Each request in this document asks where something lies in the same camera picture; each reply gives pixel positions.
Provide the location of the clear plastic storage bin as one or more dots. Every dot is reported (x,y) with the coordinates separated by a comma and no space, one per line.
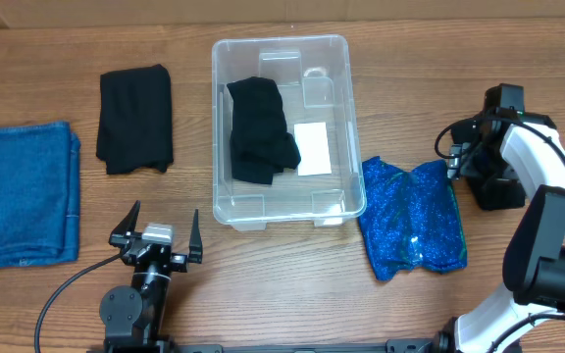
(313,75)

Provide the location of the blue sparkly cloth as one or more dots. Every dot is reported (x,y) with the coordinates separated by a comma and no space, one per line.
(412,220)

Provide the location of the white label in bin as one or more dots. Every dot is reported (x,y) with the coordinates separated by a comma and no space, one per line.
(313,146)

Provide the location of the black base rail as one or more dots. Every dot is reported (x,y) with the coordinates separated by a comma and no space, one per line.
(401,345)

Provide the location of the folded blue denim jeans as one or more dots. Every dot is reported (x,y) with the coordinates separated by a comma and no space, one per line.
(39,195)

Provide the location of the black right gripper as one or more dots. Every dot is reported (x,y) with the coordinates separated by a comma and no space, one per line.
(496,191)

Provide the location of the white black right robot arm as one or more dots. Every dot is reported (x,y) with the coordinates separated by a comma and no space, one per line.
(512,153)

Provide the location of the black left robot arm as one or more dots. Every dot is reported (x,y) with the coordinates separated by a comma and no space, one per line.
(133,314)

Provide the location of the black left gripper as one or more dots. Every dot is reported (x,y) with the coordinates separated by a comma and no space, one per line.
(180,263)

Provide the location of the black cloth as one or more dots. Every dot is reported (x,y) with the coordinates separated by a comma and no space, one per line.
(261,146)
(497,194)
(136,120)

